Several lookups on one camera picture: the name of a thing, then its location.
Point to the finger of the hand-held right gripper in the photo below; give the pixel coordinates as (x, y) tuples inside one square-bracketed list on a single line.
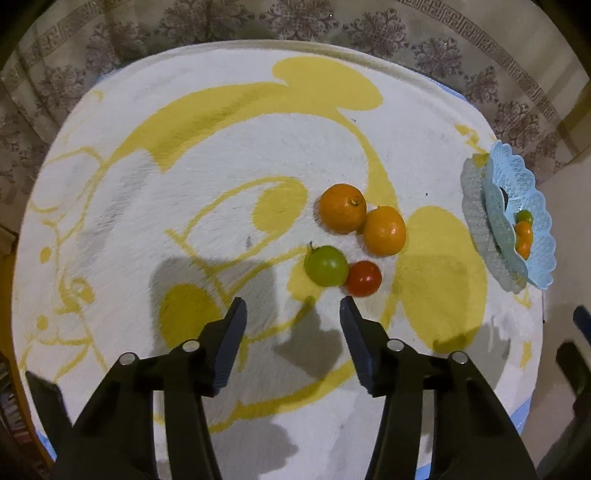
[(575, 369), (582, 319)]

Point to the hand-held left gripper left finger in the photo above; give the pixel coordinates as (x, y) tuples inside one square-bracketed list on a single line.
[(228, 341)]

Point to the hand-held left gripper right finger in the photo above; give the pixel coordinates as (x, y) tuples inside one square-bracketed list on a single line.
[(362, 350)]

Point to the red tomato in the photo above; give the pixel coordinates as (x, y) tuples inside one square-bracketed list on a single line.
[(364, 278)]

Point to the green apple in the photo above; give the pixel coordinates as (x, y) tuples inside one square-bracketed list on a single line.
[(325, 265)]

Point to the smooth orange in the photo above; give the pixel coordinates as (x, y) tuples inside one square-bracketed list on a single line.
[(524, 232), (384, 230)]

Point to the green tomato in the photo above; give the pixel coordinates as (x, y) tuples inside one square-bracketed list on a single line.
[(525, 217)]

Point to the light blue plastic lattice basket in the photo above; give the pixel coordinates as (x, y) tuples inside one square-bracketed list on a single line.
[(496, 212)]

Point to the dark brown wrinkled fruit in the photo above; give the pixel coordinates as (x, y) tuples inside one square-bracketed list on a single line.
[(505, 198)]

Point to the rough orange with stem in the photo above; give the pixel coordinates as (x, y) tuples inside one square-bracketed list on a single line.
[(342, 207)]

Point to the blue table edge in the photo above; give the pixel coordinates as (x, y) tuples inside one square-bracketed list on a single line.
[(521, 417)]

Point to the white and yellow printed towel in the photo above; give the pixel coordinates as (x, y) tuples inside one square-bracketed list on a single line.
[(184, 221)]

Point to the beige patterned curtain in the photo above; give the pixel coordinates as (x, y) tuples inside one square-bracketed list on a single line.
[(92, 55)]

